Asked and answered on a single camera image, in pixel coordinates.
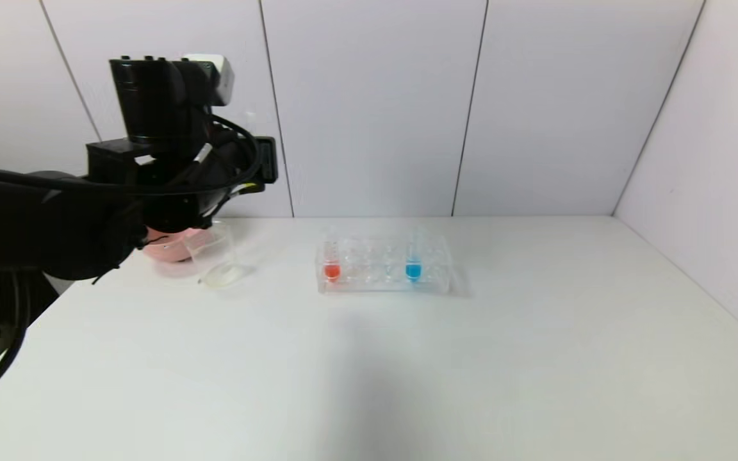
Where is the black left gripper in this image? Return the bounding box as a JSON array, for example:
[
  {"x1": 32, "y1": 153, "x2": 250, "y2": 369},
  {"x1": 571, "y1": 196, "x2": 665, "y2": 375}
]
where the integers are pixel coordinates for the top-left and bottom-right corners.
[{"x1": 219, "y1": 136, "x2": 279, "y2": 194}]

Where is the test tube with red liquid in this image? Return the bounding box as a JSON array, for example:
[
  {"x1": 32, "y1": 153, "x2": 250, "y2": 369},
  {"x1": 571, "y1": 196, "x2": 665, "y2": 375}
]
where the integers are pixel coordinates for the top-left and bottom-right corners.
[{"x1": 321, "y1": 225, "x2": 343, "y2": 282}]

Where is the clear glass beaker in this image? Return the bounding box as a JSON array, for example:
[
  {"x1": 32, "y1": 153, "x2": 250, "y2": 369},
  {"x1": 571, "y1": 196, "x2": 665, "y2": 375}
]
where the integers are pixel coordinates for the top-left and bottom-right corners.
[{"x1": 183, "y1": 221, "x2": 245, "y2": 289}]

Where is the clear acrylic test tube rack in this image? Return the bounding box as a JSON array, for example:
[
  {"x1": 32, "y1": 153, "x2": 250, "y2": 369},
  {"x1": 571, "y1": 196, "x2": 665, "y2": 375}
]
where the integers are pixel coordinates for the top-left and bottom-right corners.
[{"x1": 316, "y1": 232, "x2": 453, "y2": 295}]

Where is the test tube with blue liquid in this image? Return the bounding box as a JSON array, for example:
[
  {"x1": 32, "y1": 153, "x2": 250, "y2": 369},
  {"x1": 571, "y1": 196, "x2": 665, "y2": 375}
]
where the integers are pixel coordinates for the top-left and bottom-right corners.
[{"x1": 406, "y1": 225, "x2": 424, "y2": 282}]

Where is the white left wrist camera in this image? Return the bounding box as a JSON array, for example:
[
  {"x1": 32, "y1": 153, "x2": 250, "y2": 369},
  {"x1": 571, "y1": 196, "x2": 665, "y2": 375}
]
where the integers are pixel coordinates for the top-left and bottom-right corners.
[{"x1": 182, "y1": 54, "x2": 236, "y2": 107}]

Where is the pink bowl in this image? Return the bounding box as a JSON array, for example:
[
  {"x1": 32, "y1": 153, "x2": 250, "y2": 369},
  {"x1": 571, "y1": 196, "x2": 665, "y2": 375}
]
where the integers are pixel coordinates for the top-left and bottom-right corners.
[{"x1": 142, "y1": 224, "x2": 213, "y2": 263}]

